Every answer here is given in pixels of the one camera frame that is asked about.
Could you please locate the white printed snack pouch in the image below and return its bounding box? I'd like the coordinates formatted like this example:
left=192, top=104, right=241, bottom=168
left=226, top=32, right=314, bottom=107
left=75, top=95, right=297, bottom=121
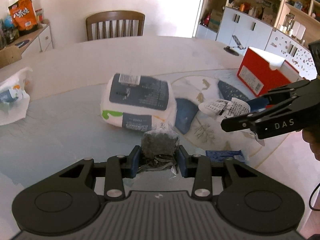
left=199, top=98, right=265, bottom=147

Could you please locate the blue snack wrapper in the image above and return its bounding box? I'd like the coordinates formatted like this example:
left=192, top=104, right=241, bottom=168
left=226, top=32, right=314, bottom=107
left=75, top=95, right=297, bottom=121
left=206, top=150, right=247, bottom=163

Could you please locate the dark seaweed snack bag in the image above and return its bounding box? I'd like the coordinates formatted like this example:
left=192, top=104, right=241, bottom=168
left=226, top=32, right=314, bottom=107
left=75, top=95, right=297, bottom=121
left=138, top=128, right=180, bottom=177

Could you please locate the white blue tissue pack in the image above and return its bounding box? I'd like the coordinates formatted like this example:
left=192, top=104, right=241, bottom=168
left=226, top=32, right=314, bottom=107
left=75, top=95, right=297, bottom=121
left=100, top=73, right=177, bottom=132

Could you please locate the person's right hand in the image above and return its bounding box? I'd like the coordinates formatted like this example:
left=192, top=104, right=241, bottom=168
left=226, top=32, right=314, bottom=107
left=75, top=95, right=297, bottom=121
left=302, top=127, right=320, bottom=161

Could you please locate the red cardboard box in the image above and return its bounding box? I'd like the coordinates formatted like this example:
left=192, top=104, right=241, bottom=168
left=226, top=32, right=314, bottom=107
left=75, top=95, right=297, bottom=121
left=237, top=47, right=303, bottom=96

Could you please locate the black phone stand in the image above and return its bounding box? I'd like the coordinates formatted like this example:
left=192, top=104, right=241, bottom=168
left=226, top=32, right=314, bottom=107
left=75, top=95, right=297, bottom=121
left=223, top=35, right=246, bottom=56

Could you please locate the open tissue pack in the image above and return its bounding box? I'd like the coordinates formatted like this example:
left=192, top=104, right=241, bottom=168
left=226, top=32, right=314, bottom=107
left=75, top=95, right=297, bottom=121
left=0, top=67, right=33, bottom=126

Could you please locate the wooden chair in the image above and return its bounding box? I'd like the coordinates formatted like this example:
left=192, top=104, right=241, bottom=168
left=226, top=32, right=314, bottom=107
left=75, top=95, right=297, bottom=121
left=86, top=10, right=145, bottom=41

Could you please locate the white sideboard cabinet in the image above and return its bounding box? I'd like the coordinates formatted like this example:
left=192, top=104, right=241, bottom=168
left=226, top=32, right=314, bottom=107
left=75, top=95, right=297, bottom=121
left=8, top=21, right=54, bottom=58

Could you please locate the cardboard box on sideboard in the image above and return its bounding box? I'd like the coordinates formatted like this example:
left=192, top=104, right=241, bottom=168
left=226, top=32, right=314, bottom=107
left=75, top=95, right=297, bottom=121
left=0, top=46, right=22, bottom=68

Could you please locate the orange snack bag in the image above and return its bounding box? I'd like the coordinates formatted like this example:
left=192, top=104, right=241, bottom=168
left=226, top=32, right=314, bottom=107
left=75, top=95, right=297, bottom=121
left=8, top=0, right=37, bottom=33

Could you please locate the white wall cabinet unit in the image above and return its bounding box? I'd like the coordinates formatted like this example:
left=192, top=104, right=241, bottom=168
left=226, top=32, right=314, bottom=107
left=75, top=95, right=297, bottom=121
left=195, top=0, right=319, bottom=80

